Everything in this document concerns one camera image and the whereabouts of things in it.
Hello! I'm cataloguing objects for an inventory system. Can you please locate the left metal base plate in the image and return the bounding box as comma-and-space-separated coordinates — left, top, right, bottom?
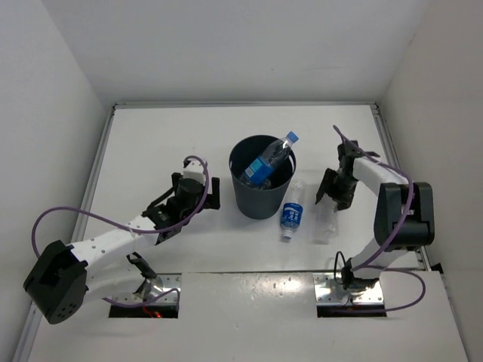
111, 274, 182, 306

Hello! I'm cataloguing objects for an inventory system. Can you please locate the clear unlabelled plastic bottle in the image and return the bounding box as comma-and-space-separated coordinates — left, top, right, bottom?
312, 204, 337, 244

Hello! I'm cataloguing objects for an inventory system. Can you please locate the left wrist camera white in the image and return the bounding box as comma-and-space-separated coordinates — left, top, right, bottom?
183, 159, 205, 186

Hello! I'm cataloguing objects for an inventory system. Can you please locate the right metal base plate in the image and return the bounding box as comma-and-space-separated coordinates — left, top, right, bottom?
312, 272, 384, 306

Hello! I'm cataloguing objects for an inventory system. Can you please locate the metal base plate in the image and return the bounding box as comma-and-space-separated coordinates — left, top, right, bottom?
111, 274, 182, 306
312, 272, 384, 306

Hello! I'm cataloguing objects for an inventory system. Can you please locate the aluminium frame rail left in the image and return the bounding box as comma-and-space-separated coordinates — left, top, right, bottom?
77, 101, 118, 227

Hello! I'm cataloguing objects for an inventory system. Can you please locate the dark round waste bin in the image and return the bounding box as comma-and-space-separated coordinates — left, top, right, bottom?
229, 135, 297, 219

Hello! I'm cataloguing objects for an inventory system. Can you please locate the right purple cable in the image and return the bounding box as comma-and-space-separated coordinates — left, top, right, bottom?
332, 125, 427, 312

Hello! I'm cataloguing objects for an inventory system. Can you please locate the blue cap water bottle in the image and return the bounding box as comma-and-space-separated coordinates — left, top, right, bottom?
238, 131, 299, 190

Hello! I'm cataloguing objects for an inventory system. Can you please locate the white cap blue label bottle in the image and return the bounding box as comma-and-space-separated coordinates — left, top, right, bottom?
280, 180, 306, 241

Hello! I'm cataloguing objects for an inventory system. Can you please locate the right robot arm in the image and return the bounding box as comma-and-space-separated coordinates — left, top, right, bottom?
315, 140, 435, 290

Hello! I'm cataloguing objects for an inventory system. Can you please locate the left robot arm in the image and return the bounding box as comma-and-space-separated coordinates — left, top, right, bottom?
23, 173, 220, 324

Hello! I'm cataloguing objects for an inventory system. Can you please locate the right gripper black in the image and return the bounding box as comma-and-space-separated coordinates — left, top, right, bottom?
317, 169, 358, 213

